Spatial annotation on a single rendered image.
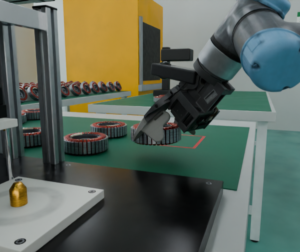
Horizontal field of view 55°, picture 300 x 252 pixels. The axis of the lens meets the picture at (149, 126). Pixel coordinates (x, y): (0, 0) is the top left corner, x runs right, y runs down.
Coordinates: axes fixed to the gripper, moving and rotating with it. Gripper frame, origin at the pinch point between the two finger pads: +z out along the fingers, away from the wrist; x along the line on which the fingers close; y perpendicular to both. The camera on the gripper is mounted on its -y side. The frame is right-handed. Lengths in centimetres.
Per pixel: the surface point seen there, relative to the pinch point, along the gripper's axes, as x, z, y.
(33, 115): 5, 50, -52
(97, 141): -7.6, 9.1, -6.5
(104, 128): 3.9, 17.5, -16.3
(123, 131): 9.0, 16.6, -13.8
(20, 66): 115, 213, -287
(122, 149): -0.5, 11.1, -4.1
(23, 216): -34.9, -6.2, 12.3
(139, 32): 215, 97, -221
